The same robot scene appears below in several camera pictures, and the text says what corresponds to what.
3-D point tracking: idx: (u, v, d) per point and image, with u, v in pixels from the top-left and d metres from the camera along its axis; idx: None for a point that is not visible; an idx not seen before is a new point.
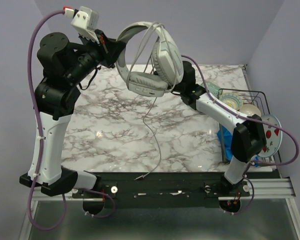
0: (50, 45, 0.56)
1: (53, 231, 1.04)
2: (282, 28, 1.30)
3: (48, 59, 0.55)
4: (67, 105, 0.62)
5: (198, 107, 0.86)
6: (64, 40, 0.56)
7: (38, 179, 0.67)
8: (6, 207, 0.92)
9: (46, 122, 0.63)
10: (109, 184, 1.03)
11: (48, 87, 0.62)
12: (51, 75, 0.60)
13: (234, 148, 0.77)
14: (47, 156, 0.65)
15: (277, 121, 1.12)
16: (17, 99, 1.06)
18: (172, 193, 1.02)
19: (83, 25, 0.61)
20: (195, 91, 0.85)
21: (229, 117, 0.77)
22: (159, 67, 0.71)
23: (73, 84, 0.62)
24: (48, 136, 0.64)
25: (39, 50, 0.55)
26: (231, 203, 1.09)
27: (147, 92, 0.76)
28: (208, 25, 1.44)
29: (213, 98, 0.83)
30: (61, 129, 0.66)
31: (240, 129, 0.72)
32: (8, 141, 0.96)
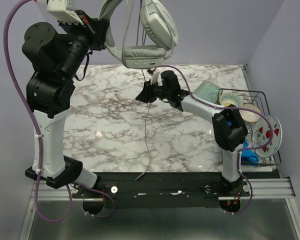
0: (36, 37, 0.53)
1: (53, 231, 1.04)
2: (282, 28, 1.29)
3: (35, 54, 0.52)
4: (61, 101, 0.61)
5: (184, 107, 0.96)
6: (50, 31, 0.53)
7: (43, 173, 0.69)
8: (6, 206, 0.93)
9: (42, 119, 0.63)
10: (110, 184, 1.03)
11: (38, 83, 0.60)
12: (41, 69, 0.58)
13: (218, 139, 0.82)
14: (49, 152, 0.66)
15: (277, 121, 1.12)
16: (17, 99, 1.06)
18: (172, 193, 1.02)
19: (61, 6, 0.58)
20: (180, 94, 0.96)
21: (208, 109, 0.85)
22: (152, 32, 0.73)
23: (65, 77, 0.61)
24: (46, 134, 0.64)
25: (24, 44, 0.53)
26: (231, 203, 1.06)
27: (147, 63, 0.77)
28: (208, 25, 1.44)
29: (194, 97, 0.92)
30: (58, 125, 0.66)
31: (217, 118, 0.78)
32: (8, 141, 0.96)
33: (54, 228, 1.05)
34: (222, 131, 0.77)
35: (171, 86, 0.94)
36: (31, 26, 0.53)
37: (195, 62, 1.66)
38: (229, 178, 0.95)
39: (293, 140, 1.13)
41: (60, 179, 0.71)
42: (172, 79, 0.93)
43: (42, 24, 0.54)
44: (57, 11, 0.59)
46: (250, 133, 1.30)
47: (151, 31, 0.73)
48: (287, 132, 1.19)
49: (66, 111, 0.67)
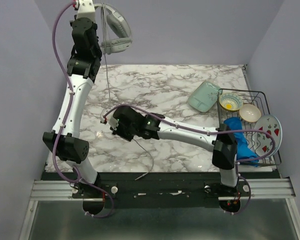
0: (80, 26, 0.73)
1: (53, 230, 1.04)
2: (282, 28, 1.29)
3: (80, 36, 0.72)
4: (94, 71, 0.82)
5: (163, 136, 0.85)
6: (89, 22, 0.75)
7: (63, 131, 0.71)
8: (7, 206, 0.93)
9: (77, 81, 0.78)
10: (109, 185, 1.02)
11: (77, 59, 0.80)
12: (79, 49, 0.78)
13: (218, 163, 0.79)
14: (75, 110, 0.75)
15: (277, 121, 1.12)
16: (17, 99, 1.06)
18: (172, 193, 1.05)
19: (90, 9, 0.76)
20: (149, 122, 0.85)
21: (201, 137, 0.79)
22: (121, 27, 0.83)
23: (95, 55, 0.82)
24: (77, 92, 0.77)
25: (72, 30, 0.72)
26: (231, 203, 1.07)
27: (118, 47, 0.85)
28: (208, 25, 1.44)
29: (174, 123, 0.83)
30: (86, 90, 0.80)
31: (220, 148, 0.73)
32: (8, 142, 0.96)
33: (54, 228, 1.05)
34: (226, 158, 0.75)
35: (132, 118, 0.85)
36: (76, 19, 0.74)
37: (195, 62, 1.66)
38: (232, 183, 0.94)
39: (293, 140, 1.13)
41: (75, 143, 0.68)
42: (127, 111, 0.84)
43: (83, 18, 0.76)
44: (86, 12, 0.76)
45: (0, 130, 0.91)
46: (250, 133, 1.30)
47: (121, 27, 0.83)
48: (287, 132, 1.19)
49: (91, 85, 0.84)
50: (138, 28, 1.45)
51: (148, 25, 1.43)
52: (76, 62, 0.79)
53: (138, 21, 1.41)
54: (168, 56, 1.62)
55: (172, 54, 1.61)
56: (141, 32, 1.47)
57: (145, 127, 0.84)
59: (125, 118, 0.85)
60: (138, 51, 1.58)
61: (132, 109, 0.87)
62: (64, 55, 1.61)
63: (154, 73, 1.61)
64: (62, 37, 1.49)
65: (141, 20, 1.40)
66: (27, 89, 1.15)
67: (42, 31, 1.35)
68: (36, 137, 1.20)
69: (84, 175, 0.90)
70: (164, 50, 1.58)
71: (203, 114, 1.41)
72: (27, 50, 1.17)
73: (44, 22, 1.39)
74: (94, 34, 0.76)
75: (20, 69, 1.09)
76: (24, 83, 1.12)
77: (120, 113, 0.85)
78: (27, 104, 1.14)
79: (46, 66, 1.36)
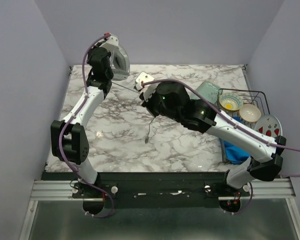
0: (98, 53, 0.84)
1: (53, 230, 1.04)
2: (282, 28, 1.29)
3: (98, 61, 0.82)
4: (107, 89, 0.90)
5: (213, 132, 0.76)
6: (105, 50, 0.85)
7: (72, 120, 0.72)
8: (7, 206, 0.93)
9: (93, 90, 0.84)
10: (110, 184, 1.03)
11: (94, 79, 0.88)
12: (96, 71, 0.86)
13: (261, 173, 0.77)
14: (86, 108, 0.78)
15: (277, 122, 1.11)
16: (18, 99, 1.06)
18: (172, 193, 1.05)
19: (115, 43, 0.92)
20: (202, 111, 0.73)
21: (260, 146, 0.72)
22: (124, 62, 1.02)
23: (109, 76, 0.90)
24: (91, 97, 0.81)
25: (91, 57, 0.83)
26: (231, 203, 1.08)
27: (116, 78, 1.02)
28: (208, 25, 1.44)
29: (233, 123, 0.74)
30: (99, 99, 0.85)
31: (278, 162, 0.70)
32: (8, 143, 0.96)
33: (54, 228, 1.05)
34: (275, 173, 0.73)
35: (182, 102, 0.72)
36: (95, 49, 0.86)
37: (195, 62, 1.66)
38: (237, 185, 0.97)
39: (293, 140, 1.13)
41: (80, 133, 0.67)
42: (181, 92, 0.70)
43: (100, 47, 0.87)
44: (113, 45, 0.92)
45: (0, 130, 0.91)
46: None
47: (124, 61, 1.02)
48: (287, 132, 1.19)
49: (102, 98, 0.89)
50: (138, 28, 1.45)
51: (148, 25, 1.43)
52: (92, 81, 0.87)
53: (138, 21, 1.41)
54: (168, 56, 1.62)
55: (172, 54, 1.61)
56: (141, 32, 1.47)
57: (194, 116, 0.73)
59: (175, 99, 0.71)
60: (138, 51, 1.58)
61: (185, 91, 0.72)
62: (64, 55, 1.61)
63: (154, 73, 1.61)
64: (62, 36, 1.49)
65: (141, 20, 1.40)
66: (28, 89, 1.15)
67: (42, 31, 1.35)
68: (36, 137, 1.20)
69: (84, 175, 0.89)
70: (164, 49, 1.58)
71: None
72: (28, 50, 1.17)
73: (45, 22, 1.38)
74: (108, 59, 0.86)
75: (21, 69, 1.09)
76: (24, 83, 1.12)
77: (172, 92, 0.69)
78: (27, 104, 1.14)
79: (46, 66, 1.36)
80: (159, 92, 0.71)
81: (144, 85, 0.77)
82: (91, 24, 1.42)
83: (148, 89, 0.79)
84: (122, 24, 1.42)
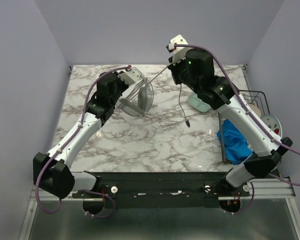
0: (106, 78, 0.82)
1: (53, 230, 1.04)
2: (282, 28, 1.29)
3: (103, 86, 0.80)
4: (106, 116, 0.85)
5: (224, 111, 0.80)
6: (114, 76, 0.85)
7: (57, 155, 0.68)
8: (7, 206, 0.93)
9: (89, 118, 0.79)
10: (109, 185, 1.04)
11: (95, 102, 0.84)
12: (100, 95, 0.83)
13: (255, 167, 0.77)
14: (76, 141, 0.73)
15: (277, 121, 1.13)
16: (17, 99, 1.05)
18: (172, 193, 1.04)
19: (134, 77, 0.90)
20: (221, 87, 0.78)
21: (264, 138, 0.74)
22: (146, 100, 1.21)
23: (111, 104, 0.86)
24: (85, 127, 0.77)
25: (99, 79, 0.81)
26: (231, 203, 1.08)
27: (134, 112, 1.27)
28: (209, 25, 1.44)
29: (247, 108, 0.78)
30: (93, 129, 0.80)
31: (274, 158, 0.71)
32: (8, 142, 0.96)
33: (54, 228, 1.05)
34: (267, 170, 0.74)
35: (205, 72, 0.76)
36: (107, 72, 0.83)
37: None
38: (234, 183, 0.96)
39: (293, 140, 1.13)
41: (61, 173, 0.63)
42: (207, 61, 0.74)
43: (111, 72, 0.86)
44: (131, 78, 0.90)
45: None
46: None
47: (145, 101, 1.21)
48: (287, 132, 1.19)
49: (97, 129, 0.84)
50: (138, 28, 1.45)
51: (147, 25, 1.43)
52: (92, 106, 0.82)
53: (138, 21, 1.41)
54: (168, 56, 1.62)
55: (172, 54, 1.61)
56: (141, 31, 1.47)
57: (212, 89, 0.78)
59: (199, 66, 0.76)
60: (138, 51, 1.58)
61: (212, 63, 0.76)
62: (64, 55, 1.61)
63: (154, 73, 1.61)
64: (62, 36, 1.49)
65: (141, 20, 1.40)
66: (28, 89, 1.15)
67: (42, 31, 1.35)
68: (36, 137, 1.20)
69: (81, 185, 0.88)
70: (164, 49, 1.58)
71: (203, 114, 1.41)
72: (28, 50, 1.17)
73: (44, 21, 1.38)
74: (115, 86, 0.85)
75: (20, 68, 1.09)
76: (24, 83, 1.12)
77: (199, 58, 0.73)
78: (27, 105, 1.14)
79: (46, 66, 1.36)
80: (187, 56, 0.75)
81: (175, 47, 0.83)
82: (91, 24, 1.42)
83: (178, 52, 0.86)
84: (122, 24, 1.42)
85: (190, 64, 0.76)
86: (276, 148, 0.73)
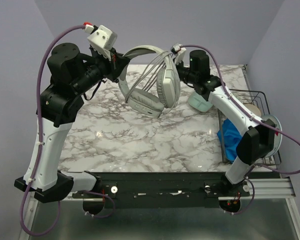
0: (61, 53, 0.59)
1: (53, 230, 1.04)
2: (282, 28, 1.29)
3: (57, 66, 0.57)
4: (70, 113, 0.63)
5: (211, 99, 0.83)
6: (74, 51, 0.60)
7: (33, 184, 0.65)
8: (6, 207, 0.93)
9: (47, 128, 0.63)
10: (109, 185, 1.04)
11: (52, 94, 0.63)
12: (58, 82, 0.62)
13: (240, 149, 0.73)
14: (44, 163, 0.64)
15: (277, 121, 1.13)
16: (17, 99, 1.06)
18: (172, 193, 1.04)
19: (101, 43, 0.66)
20: (210, 81, 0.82)
21: (243, 118, 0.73)
22: (161, 88, 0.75)
23: (78, 93, 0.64)
24: (47, 142, 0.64)
25: (50, 57, 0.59)
26: (231, 203, 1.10)
27: (145, 110, 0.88)
28: (209, 25, 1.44)
29: (228, 93, 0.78)
30: (60, 136, 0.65)
31: (250, 132, 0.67)
32: (8, 143, 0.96)
33: (54, 228, 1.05)
34: (250, 151, 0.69)
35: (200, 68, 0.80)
36: (60, 45, 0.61)
37: None
38: (233, 180, 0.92)
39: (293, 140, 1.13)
41: (49, 193, 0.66)
42: (203, 61, 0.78)
43: (69, 44, 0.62)
44: (96, 43, 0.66)
45: (0, 130, 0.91)
46: None
47: (160, 89, 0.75)
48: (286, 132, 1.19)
49: (70, 126, 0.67)
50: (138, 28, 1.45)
51: (147, 24, 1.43)
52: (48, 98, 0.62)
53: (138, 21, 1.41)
54: None
55: None
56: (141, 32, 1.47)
57: (204, 83, 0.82)
59: (197, 64, 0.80)
60: None
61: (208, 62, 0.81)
62: None
63: None
64: None
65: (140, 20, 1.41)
66: (27, 90, 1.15)
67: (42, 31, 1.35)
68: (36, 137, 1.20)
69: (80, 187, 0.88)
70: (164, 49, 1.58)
71: (203, 114, 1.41)
72: (26, 50, 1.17)
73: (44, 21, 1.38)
74: (78, 65, 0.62)
75: (20, 69, 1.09)
76: (24, 83, 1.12)
77: (197, 57, 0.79)
78: (27, 104, 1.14)
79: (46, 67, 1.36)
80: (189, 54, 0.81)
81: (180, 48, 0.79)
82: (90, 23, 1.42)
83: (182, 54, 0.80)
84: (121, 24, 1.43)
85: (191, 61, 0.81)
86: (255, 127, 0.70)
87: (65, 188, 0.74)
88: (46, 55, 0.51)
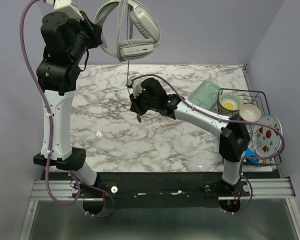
0: (51, 21, 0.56)
1: (53, 231, 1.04)
2: (282, 28, 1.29)
3: (53, 35, 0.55)
4: (70, 80, 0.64)
5: (178, 116, 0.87)
6: (65, 16, 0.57)
7: (52, 155, 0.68)
8: (7, 207, 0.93)
9: (53, 99, 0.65)
10: (109, 184, 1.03)
11: (49, 65, 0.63)
12: (52, 52, 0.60)
13: (224, 152, 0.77)
14: (59, 132, 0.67)
15: (277, 121, 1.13)
16: (17, 99, 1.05)
18: (172, 193, 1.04)
19: (66, 2, 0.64)
20: (170, 100, 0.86)
21: (212, 122, 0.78)
22: (140, 24, 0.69)
23: (74, 60, 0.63)
24: (56, 113, 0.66)
25: (42, 26, 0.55)
26: (231, 203, 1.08)
27: (140, 50, 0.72)
28: (209, 25, 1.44)
29: (190, 105, 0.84)
30: (67, 105, 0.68)
31: (226, 134, 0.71)
32: (8, 143, 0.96)
33: (55, 228, 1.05)
34: (233, 150, 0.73)
35: (156, 93, 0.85)
36: (47, 13, 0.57)
37: (195, 62, 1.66)
38: (232, 181, 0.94)
39: (293, 140, 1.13)
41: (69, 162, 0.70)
42: (155, 86, 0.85)
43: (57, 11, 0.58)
44: (61, 6, 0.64)
45: (0, 130, 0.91)
46: (250, 133, 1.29)
47: (140, 25, 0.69)
48: (286, 133, 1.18)
49: (73, 94, 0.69)
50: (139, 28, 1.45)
51: None
52: (47, 70, 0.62)
53: None
54: (168, 57, 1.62)
55: (172, 54, 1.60)
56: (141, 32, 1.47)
57: (165, 105, 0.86)
59: (151, 90, 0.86)
60: None
61: (160, 85, 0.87)
62: None
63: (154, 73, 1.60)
64: None
65: None
66: (27, 89, 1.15)
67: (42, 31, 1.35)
68: (36, 137, 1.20)
69: (82, 178, 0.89)
70: (164, 49, 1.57)
71: None
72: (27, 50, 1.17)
73: None
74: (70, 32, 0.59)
75: (20, 69, 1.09)
76: (24, 84, 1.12)
77: (148, 84, 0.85)
78: (27, 104, 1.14)
79: None
80: (142, 84, 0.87)
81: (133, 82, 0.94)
82: None
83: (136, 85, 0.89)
84: None
85: (146, 90, 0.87)
86: (226, 127, 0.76)
87: (80, 160, 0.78)
88: (25, 13, 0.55)
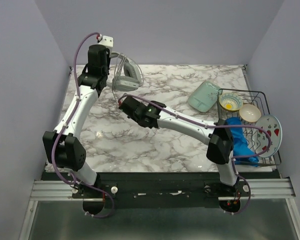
0: (95, 47, 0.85)
1: (52, 231, 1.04)
2: (282, 28, 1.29)
3: (96, 54, 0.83)
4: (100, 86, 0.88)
5: (161, 124, 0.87)
6: (104, 47, 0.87)
7: (65, 131, 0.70)
8: (6, 207, 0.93)
9: (84, 91, 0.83)
10: (110, 184, 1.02)
11: (87, 75, 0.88)
12: (91, 66, 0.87)
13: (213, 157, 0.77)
14: (79, 113, 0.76)
15: (277, 121, 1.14)
16: (17, 99, 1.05)
18: (172, 193, 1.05)
19: (110, 44, 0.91)
20: (150, 109, 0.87)
21: (199, 129, 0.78)
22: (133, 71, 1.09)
23: (103, 74, 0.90)
24: (84, 99, 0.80)
25: (89, 49, 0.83)
26: (231, 203, 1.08)
27: (131, 85, 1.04)
28: (209, 25, 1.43)
29: (174, 113, 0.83)
30: (92, 100, 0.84)
31: (214, 141, 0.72)
32: (8, 143, 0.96)
33: (54, 228, 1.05)
34: (222, 155, 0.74)
35: (133, 108, 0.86)
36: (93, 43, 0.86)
37: (195, 62, 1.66)
38: (230, 182, 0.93)
39: (293, 140, 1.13)
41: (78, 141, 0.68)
42: (129, 102, 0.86)
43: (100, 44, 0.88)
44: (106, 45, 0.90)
45: None
46: (250, 133, 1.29)
47: (133, 72, 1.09)
48: (286, 133, 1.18)
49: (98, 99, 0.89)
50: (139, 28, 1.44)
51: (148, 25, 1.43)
52: (85, 77, 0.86)
53: (138, 22, 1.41)
54: (168, 57, 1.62)
55: (172, 54, 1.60)
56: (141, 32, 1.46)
57: (146, 115, 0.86)
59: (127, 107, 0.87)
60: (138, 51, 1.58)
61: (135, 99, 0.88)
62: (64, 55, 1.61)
63: (154, 73, 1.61)
64: (62, 36, 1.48)
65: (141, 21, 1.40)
66: (27, 90, 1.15)
67: (42, 31, 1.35)
68: (36, 137, 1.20)
69: (82, 177, 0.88)
70: (164, 49, 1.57)
71: (203, 114, 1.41)
72: (27, 50, 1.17)
73: (44, 21, 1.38)
74: (105, 56, 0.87)
75: (19, 69, 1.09)
76: (24, 84, 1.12)
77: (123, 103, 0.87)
78: (27, 104, 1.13)
79: (46, 66, 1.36)
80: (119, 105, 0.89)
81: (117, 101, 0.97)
82: (91, 24, 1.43)
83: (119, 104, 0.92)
84: (121, 25, 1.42)
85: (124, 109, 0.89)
86: (212, 133, 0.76)
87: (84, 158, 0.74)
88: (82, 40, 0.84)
